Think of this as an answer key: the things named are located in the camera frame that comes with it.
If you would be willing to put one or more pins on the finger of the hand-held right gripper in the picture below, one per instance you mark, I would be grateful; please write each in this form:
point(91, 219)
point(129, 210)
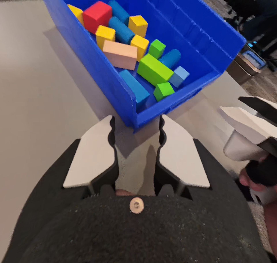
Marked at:
point(266, 105)
point(246, 124)

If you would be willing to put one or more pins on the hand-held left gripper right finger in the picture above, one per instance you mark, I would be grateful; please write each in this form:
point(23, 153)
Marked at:
point(185, 159)

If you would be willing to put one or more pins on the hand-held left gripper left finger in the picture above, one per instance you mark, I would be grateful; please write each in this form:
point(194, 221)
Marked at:
point(90, 159)

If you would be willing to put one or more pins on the light blue wooden cube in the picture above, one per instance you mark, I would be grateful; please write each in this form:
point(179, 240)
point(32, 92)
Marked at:
point(179, 76)

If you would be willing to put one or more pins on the long green wooden block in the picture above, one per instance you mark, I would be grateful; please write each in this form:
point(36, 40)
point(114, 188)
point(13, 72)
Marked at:
point(154, 70)

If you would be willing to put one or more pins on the blue wooden cylinder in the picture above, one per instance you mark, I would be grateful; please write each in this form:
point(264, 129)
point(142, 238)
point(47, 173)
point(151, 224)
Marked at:
point(119, 10)
point(171, 57)
point(121, 29)

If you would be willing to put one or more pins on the blue plastic bin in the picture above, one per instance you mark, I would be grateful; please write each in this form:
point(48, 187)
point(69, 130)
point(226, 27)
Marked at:
point(190, 29)

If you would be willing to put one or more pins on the natural wooden block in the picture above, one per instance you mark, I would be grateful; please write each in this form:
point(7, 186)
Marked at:
point(120, 54)

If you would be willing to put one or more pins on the green wooden cube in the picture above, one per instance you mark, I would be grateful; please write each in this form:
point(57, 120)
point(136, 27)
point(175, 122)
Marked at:
point(156, 48)

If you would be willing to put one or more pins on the yellow wooden cube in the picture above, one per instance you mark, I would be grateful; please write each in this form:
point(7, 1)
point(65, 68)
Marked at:
point(140, 46)

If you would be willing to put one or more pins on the red wooden block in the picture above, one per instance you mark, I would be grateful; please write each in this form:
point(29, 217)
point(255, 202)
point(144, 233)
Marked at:
point(97, 16)

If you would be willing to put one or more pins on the person's right hand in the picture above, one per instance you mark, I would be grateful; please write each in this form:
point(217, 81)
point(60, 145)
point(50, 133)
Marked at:
point(255, 181)

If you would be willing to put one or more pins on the small green wooden block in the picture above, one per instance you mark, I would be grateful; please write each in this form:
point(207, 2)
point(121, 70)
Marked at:
point(163, 91)

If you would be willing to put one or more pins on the black office chair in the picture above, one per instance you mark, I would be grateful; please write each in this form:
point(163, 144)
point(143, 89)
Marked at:
point(246, 3)

